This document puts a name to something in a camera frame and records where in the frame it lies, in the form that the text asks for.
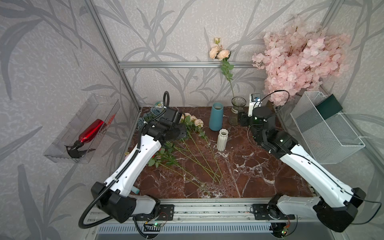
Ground clear plastic wall bin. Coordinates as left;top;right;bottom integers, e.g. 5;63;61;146
44;94;120;164

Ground clear glass vase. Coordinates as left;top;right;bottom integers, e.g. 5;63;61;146
228;97;247;126

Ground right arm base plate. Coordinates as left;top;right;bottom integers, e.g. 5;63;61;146
250;204;296;221

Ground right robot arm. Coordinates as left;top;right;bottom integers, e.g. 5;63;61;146
238;107;366;233

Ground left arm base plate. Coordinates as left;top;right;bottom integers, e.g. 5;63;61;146
135;204;175;221

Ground aluminium front rail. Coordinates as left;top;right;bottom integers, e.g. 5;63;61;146
86;197;340;224

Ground white ribbed vase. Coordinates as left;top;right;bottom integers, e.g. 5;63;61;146
217;129;229;152

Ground white wire mesh basket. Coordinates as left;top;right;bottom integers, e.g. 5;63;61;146
291;92;366;165

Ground dark green card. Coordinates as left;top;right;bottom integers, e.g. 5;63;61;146
316;95;343;120

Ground pink cherry blossom tree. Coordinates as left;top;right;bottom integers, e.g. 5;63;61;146
252;17;351;107

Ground blue hydrangea flowers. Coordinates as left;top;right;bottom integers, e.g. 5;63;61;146
137;107;164;130

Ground cream pink rose stem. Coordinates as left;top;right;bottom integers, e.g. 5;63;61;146
209;37;235;98

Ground red rose stem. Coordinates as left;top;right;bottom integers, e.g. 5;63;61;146
148;148;211;196

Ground teal ceramic vase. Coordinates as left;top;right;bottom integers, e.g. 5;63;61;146
209;103;224;132

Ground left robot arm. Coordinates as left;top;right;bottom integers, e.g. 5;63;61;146
78;107;187;229

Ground red spray bottle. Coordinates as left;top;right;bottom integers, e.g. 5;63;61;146
66;114;116;159

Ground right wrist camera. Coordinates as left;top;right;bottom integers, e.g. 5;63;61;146
248;93;262;117

